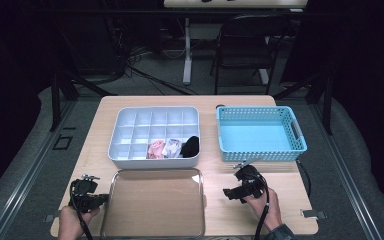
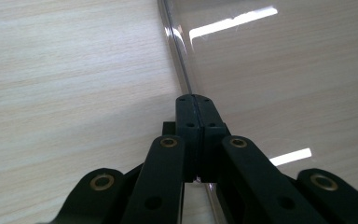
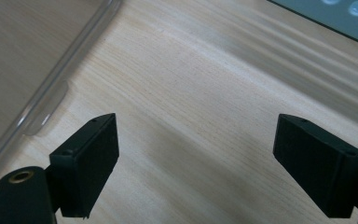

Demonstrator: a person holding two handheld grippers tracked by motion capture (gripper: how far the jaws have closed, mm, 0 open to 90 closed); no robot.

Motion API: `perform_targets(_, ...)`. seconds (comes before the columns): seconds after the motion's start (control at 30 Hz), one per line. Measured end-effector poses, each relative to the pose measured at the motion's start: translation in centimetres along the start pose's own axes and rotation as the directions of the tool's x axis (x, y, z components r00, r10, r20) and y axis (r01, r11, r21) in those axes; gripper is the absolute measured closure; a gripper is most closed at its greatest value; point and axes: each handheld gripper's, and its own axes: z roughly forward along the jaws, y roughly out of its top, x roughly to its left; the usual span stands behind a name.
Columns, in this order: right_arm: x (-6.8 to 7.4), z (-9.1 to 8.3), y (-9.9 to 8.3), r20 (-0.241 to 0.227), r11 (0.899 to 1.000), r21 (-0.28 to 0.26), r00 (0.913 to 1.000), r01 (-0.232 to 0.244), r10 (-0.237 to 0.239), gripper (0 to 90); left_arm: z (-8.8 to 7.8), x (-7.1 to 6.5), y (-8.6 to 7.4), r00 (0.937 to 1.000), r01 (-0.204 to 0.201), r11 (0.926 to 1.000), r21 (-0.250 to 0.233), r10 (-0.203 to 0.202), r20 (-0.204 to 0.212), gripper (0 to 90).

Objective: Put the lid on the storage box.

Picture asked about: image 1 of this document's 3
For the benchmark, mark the white sock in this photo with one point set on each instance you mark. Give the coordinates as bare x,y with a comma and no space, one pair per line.
172,148

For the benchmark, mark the white compartment box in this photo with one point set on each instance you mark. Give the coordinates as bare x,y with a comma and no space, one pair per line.
140,133

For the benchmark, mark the black metal stand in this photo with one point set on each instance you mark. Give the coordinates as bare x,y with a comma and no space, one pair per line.
56,100
327,103

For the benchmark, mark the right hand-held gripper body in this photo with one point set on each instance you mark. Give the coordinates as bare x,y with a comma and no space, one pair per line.
251,183

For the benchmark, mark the aluminium floor rail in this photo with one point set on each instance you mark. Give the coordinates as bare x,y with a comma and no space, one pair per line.
350,186
23,180

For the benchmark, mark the person's right hand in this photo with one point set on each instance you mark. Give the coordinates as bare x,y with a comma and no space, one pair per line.
268,208

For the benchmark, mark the person's left hand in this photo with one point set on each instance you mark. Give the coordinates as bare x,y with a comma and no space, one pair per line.
70,221

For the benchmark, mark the grey metal table bracket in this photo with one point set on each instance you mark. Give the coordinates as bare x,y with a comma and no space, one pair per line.
49,218
313,214

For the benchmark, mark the black sock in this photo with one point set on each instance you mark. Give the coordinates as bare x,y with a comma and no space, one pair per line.
191,146

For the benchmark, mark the pink sock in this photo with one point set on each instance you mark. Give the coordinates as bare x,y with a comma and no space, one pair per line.
156,149

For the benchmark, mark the clear plastic box lid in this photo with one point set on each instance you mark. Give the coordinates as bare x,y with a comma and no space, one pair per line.
153,203

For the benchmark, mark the white-legged desk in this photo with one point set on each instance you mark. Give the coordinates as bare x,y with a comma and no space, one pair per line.
187,50

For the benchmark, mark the blue plastic basket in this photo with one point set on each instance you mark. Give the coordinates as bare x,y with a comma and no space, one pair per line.
263,133

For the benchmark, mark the black folding chair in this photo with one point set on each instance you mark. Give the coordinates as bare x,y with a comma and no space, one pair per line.
246,43

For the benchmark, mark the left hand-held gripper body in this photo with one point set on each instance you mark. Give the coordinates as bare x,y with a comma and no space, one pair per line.
83,193

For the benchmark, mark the black square floor fitting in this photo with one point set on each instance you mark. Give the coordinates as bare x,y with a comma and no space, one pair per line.
62,142

